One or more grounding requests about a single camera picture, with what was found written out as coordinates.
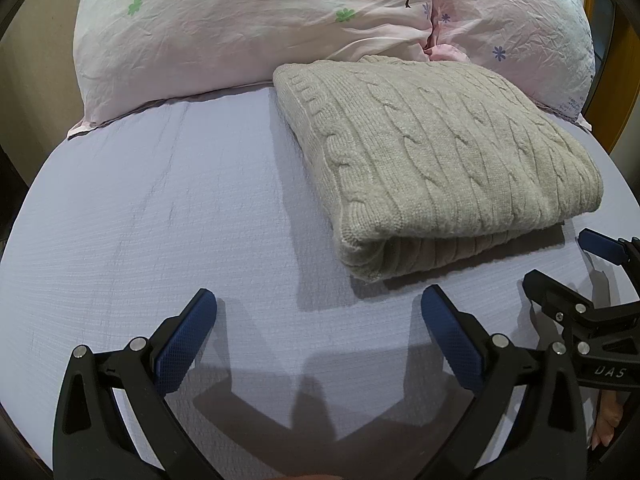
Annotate lavender bed sheet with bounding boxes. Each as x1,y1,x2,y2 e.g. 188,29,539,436
0,82,640,480

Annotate wooden bed headboard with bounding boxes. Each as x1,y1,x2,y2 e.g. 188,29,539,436
582,0,637,171

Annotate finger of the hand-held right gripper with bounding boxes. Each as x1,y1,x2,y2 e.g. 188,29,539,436
522,269,640,362
577,228,640,266

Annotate pink floral pillow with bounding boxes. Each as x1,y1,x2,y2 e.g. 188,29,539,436
66,0,442,138
429,0,597,128

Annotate beige cable knit sweater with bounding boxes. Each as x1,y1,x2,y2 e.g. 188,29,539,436
272,55,604,283

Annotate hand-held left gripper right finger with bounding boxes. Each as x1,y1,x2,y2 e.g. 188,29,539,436
420,284,589,480

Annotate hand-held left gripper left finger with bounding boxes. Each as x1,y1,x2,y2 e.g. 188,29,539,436
52,287,222,480

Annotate person's right hand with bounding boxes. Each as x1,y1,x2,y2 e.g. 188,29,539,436
589,390,627,452

